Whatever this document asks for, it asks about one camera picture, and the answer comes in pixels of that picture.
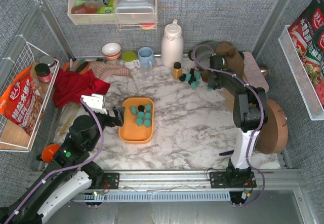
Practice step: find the brown cloth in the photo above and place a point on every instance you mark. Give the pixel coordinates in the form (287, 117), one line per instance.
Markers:
(233, 57)

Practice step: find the white wire wall basket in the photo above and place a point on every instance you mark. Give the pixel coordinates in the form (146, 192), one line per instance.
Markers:
(25, 54)

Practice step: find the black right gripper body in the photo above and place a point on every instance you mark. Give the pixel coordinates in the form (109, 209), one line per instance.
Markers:
(211, 79)

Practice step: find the green capsule with chinese text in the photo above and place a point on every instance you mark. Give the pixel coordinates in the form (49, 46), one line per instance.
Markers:
(140, 114)

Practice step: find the red noodle package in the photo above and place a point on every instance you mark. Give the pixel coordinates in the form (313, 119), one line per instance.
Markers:
(306, 33)

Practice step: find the yellow bottle black cap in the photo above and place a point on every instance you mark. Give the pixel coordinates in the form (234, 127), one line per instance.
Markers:
(177, 70)

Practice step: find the pink ice cube tray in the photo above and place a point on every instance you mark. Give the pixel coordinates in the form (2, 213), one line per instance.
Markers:
(252, 74)

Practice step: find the black coffee capsule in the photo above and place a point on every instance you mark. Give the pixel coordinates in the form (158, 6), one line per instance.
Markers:
(141, 108)

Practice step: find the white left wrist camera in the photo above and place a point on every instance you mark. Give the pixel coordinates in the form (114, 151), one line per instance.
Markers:
(96, 102)

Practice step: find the round wooden board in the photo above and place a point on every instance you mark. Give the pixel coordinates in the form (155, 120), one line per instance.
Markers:
(273, 136)

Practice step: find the red jam jar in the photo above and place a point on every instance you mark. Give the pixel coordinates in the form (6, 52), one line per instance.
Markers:
(43, 72)

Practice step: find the steel pot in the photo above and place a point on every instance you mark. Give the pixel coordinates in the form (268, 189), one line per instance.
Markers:
(203, 53)

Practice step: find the orange snack bag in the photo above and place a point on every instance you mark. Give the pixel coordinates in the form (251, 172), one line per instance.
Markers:
(20, 104)

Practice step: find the white orange striped bowl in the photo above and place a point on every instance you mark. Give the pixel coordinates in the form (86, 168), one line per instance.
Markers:
(111, 50)

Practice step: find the green capsule with number 3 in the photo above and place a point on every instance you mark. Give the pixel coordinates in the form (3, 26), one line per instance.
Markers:
(139, 121)

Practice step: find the green capsule number 3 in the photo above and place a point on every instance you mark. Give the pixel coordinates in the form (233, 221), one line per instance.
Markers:
(148, 108)

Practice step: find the green lidded cup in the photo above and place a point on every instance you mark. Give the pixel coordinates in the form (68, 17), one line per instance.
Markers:
(130, 60)

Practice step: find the clear plastic food containers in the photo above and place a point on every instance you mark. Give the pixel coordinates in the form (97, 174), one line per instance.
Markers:
(135, 11)

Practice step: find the orange round lid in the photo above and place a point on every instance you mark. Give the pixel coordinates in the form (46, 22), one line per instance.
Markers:
(48, 152)

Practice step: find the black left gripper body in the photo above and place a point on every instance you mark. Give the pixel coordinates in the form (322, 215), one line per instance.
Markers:
(118, 115)

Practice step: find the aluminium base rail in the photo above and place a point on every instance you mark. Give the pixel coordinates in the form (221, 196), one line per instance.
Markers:
(173, 180)

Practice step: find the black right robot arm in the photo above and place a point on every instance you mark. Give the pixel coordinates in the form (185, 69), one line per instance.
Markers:
(249, 115)

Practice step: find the white side wall rack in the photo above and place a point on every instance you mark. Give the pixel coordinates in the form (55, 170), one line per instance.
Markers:
(305, 87)

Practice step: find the white thermos jug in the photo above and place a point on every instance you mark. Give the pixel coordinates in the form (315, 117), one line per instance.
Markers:
(172, 45)

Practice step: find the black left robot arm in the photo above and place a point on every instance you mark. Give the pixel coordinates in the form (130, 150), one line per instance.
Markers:
(82, 138)

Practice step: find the cream wall rack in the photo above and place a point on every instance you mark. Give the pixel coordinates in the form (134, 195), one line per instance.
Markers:
(102, 12)

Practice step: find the orange plastic storage basket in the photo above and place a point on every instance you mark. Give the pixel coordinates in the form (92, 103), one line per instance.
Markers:
(130, 132)

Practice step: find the blue mug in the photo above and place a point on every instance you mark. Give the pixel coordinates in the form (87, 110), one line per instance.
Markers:
(146, 57)

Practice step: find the red cloth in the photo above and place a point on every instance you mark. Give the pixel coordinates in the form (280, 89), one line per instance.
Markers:
(70, 86)

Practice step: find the striped pink cloth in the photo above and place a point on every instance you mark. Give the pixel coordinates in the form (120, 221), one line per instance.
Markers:
(103, 70)

